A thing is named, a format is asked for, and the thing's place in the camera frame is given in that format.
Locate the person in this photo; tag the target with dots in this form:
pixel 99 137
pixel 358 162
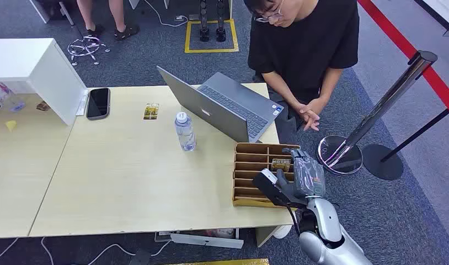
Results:
pixel 305 44
pixel 116 14

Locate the white shelf box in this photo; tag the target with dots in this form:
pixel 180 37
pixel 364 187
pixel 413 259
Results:
pixel 52 78

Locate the person's left hand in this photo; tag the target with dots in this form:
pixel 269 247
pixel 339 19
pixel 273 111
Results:
pixel 317 105

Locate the black smartphone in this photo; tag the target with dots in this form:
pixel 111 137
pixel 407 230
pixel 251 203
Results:
pixel 98 103

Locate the brown card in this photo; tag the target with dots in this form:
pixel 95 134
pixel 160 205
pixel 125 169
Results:
pixel 43 106

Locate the red barrier belt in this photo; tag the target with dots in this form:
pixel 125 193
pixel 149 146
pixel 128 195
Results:
pixel 392 31

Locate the black stanchion post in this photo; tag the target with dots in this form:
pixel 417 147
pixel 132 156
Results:
pixel 381 162

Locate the yellow sticky note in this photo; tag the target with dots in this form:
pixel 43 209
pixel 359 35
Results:
pixel 11 125

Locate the white cabinet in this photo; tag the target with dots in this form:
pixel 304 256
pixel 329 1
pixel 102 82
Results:
pixel 442 12

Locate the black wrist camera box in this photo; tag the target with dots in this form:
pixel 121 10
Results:
pixel 268 187

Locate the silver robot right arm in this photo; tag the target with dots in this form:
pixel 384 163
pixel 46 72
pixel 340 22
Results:
pixel 326 223

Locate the white panel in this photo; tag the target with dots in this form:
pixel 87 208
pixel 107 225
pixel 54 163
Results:
pixel 206 240

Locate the hotel card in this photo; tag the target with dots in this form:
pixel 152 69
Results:
pixel 280 164

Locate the chrome stanchion post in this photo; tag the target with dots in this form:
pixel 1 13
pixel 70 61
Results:
pixel 385 98

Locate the yellow floor tape strip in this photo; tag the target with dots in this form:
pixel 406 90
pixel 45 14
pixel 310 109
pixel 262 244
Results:
pixel 224 262

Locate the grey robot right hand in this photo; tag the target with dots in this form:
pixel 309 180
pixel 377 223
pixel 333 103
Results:
pixel 308 179

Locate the cardboard card organizer box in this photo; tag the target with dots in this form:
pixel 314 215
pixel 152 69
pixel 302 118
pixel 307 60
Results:
pixel 248 172

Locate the black floor box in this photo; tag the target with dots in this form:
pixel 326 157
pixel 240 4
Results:
pixel 140 257

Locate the yellow picture card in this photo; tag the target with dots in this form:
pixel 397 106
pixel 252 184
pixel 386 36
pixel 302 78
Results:
pixel 151 111

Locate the white table leg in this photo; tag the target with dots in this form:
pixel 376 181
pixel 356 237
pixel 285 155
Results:
pixel 40 11

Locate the grey laptop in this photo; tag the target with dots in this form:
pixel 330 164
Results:
pixel 206 106

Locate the black robot foot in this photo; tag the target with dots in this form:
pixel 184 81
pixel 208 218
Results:
pixel 221 33
pixel 204 33

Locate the person's right hand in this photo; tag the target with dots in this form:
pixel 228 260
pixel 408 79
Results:
pixel 309 120

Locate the chrome chair base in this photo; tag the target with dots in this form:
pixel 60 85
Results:
pixel 86 48

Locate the clear plastic cup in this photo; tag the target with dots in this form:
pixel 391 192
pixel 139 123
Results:
pixel 7 96

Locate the clear water bottle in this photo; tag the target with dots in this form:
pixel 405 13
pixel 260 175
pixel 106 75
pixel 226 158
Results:
pixel 185 133

